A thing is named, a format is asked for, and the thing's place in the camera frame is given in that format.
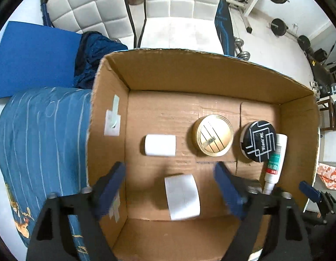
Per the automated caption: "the white glue tube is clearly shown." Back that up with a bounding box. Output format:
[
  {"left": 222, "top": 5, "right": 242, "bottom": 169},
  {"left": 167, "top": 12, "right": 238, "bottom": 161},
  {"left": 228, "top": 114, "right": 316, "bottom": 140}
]
[{"left": 263, "top": 134, "right": 288, "bottom": 195}]

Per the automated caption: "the white tape roll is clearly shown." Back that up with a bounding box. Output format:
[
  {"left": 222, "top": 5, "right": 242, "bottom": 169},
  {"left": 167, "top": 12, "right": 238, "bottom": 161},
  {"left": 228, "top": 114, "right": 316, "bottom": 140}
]
[{"left": 164, "top": 174, "right": 201, "bottom": 221}]

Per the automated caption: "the black round tin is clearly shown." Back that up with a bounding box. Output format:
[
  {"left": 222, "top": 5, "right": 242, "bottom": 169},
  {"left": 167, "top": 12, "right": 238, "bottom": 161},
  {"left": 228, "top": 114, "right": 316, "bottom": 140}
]
[{"left": 240, "top": 120, "right": 277, "bottom": 163}]

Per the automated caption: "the small white cylinder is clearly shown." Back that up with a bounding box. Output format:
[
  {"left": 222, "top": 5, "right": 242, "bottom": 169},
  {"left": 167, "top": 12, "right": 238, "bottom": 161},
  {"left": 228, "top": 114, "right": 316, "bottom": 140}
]
[{"left": 144, "top": 134, "right": 176, "bottom": 157}]

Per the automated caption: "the gold round tin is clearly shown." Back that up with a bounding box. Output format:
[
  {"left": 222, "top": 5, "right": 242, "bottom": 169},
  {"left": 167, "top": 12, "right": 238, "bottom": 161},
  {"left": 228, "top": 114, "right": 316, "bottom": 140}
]
[{"left": 192, "top": 114, "right": 233, "bottom": 157}]

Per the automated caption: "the silver metal can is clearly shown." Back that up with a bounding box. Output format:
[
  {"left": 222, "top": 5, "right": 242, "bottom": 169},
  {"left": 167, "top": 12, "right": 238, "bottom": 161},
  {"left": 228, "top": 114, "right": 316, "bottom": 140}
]
[{"left": 245, "top": 179, "right": 262, "bottom": 194}]

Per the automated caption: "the orange patterned cloth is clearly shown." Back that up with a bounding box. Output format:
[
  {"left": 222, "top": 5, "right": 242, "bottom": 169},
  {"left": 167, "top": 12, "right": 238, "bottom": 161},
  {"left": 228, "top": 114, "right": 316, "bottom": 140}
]
[{"left": 317, "top": 163, "right": 336, "bottom": 190}]

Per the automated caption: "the white label sticker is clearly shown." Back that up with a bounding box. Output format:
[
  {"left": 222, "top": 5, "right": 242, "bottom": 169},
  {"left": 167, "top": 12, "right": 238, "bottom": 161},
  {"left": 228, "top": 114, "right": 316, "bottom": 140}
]
[{"left": 104, "top": 95, "right": 121, "bottom": 137}]

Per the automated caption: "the wooden chair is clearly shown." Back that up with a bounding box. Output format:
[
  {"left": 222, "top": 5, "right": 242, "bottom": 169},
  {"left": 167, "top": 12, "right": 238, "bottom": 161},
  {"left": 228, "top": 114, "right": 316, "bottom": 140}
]
[{"left": 317, "top": 96, "right": 336, "bottom": 131}]

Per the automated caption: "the blue striped cloth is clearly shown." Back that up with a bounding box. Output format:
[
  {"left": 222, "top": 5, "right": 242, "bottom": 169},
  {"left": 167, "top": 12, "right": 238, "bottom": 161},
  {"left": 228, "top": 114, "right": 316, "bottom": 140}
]
[{"left": 0, "top": 87, "right": 92, "bottom": 245}]

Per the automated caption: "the open cardboard box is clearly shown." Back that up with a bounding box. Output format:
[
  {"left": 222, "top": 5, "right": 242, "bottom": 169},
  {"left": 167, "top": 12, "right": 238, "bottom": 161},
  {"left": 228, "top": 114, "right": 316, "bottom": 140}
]
[{"left": 87, "top": 49, "right": 319, "bottom": 260}]

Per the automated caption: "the dark blue crumpled cloth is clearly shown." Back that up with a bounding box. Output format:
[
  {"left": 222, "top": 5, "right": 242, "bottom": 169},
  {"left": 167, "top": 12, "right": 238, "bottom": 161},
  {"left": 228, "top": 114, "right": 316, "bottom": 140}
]
[{"left": 73, "top": 31, "right": 128, "bottom": 89}]

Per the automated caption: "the blue foam pad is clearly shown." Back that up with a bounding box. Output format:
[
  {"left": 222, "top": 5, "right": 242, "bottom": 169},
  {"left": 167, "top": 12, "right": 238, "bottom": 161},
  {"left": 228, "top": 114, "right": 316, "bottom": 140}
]
[{"left": 0, "top": 21, "right": 81, "bottom": 98}]

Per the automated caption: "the chrome dumbbell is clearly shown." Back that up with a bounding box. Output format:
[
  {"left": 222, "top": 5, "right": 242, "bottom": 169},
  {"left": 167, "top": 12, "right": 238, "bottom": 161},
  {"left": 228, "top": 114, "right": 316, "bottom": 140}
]
[{"left": 235, "top": 38, "right": 251, "bottom": 61}]

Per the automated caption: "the floor barbell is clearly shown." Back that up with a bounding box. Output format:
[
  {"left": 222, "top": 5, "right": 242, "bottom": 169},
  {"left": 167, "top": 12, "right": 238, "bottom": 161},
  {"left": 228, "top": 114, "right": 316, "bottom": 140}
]
[{"left": 269, "top": 18, "right": 311, "bottom": 52}]

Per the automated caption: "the black blue weight bench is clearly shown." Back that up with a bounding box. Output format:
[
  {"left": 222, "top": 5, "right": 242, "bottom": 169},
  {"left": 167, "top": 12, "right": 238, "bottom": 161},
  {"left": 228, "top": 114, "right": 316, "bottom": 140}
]
[{"left": 214, "top": 0, "right": 235, "bottom": 57}]

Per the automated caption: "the left white quilted chair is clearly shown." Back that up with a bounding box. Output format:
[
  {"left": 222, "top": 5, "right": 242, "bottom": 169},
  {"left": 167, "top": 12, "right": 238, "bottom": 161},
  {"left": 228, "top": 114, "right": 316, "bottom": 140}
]
[{"left": 47, "top": 0, "right": 137, "bottom": 49}]

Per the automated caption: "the white quilted chair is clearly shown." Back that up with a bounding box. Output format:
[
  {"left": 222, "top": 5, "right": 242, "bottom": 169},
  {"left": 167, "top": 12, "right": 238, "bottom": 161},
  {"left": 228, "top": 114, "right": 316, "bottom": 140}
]
[
  {"left": 47, "top": 0, "right": 137, "bottom": 49},
  {"left": 140, "top": 0, "right": 223, "bottom": 54}
]

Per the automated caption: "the right white quilted chair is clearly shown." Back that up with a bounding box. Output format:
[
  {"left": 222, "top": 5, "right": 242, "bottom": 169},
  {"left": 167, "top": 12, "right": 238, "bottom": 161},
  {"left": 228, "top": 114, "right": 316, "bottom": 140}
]
[{"left": 140, "top": 0, "right": 223, "bottom": 54}]

